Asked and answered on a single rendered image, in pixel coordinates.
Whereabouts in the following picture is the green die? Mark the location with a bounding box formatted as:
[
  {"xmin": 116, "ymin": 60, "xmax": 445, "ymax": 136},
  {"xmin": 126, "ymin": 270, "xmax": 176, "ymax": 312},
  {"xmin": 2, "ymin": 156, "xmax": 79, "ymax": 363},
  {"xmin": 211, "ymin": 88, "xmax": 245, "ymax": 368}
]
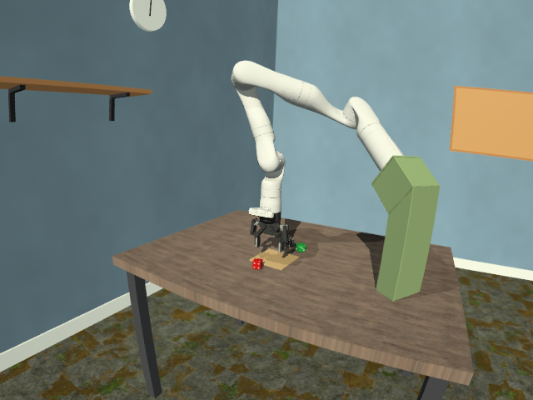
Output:
[{"xmin": 296, "ymin": 242, "xmax": 306, "ymax": 253}]

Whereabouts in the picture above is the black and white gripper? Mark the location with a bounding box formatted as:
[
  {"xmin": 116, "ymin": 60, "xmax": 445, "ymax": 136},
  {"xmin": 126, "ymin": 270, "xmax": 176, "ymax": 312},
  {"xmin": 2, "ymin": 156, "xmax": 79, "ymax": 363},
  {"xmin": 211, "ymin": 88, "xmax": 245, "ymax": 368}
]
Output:
[{"xmin": 250, "ymin": 212, "xmax": 290, "ymax": 253}]

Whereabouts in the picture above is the tan flat mat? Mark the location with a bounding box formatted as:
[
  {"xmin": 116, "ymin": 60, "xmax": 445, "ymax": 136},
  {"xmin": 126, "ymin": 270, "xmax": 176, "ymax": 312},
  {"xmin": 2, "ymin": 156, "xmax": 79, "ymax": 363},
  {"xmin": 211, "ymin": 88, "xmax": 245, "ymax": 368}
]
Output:
[{"xmin": 249, "ymin": 249, "xmax": 300, "ymax": 270}]

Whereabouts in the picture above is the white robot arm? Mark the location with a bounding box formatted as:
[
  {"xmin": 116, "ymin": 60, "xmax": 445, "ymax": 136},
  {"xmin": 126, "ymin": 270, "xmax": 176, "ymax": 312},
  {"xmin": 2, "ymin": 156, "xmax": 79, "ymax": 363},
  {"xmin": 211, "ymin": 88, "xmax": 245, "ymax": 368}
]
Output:
[{"xmin": 232, "ymin": 61, "xmax": 403, "ymax": 218}]

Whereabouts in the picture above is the red die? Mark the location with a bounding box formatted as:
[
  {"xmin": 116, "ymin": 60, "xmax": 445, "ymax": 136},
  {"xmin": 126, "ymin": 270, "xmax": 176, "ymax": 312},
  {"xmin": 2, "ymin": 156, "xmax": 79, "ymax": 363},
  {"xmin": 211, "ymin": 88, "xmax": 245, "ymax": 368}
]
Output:
[{"xmin": 252, "ymin": 258, "xmax": 263, "ymax": 270}]

